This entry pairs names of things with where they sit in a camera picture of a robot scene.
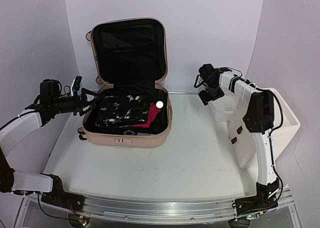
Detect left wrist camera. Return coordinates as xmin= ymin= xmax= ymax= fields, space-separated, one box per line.
xmin=70 ymin=75 xmax=82 ymax=97

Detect beige hard-shell suitcase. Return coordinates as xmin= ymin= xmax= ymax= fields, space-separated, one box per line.
xmin=77 ymin=18 xmax=173 ymax=148

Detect round tin blue lid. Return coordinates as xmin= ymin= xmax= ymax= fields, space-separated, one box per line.
xmin=123 ymin=130 xmax=137 ymax=136

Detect black white splattered jeans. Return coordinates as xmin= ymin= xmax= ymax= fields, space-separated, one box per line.
xmin=95 ymin=94 xmax=151 ymax=128

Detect magenta red cloth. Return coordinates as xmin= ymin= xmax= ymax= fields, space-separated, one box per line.
xmin=132 ymin=103 xmax=161 ymax=128

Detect aluminium front rail base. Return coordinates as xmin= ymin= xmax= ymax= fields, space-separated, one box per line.
xmin=13 ymin=187 xmax=302 ymax=228

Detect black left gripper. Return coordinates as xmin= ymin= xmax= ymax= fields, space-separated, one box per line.
xmin=50 ymin=87 xmax=101 ymax=116

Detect white perforated plastic basket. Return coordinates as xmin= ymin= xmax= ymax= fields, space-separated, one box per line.
xmin=208 ymin=87 xmax=239 ymax=122

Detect white plastic storage bin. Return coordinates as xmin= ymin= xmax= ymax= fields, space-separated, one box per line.
xmin=227 ymin=87 xmax=302 ymax=169

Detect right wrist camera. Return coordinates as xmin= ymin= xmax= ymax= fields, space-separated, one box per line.
xmin=193 ymin=74 xmax=205 ymax=89

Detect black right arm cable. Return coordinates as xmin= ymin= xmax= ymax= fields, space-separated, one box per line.
xmin=217 ymin=67 xmax=285 ymax=189

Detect small perfume bottle silver cap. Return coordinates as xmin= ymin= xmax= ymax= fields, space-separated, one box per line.
xmin=155 ymin=100 xmax=164 ymax=109

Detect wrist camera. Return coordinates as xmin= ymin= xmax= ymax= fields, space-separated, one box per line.
xmin=70 ymin=75 xmax=82 ymax=97
xmin=193 ymin=74 xmax=205 ymax=89

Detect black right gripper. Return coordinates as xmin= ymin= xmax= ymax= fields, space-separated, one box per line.
xmin=198 ymin=80 xmax=224 ymax=106

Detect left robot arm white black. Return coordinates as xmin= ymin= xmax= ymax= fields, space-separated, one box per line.
xmin=0 ymin=76 xmax=99 ymax=207

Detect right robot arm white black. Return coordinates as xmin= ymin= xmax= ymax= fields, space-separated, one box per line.
xmin=193 ymin=63 xmax=283 ymax=210

